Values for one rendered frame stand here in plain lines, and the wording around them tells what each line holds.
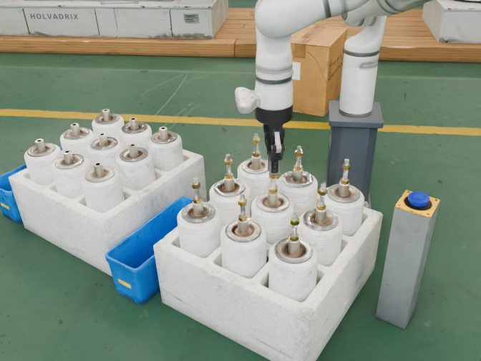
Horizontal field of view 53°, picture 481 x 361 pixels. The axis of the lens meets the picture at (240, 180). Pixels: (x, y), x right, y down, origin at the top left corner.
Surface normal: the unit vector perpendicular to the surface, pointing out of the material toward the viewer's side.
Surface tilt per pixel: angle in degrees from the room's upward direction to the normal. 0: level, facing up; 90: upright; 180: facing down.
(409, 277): 90
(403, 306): 90
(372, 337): 0
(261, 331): 90
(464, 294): 0
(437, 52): 90
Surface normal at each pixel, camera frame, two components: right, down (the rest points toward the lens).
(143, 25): -0.15, 0.53
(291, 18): 0.28, 0.49
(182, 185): 0.82, 0.29
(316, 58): -0.43, 0.49
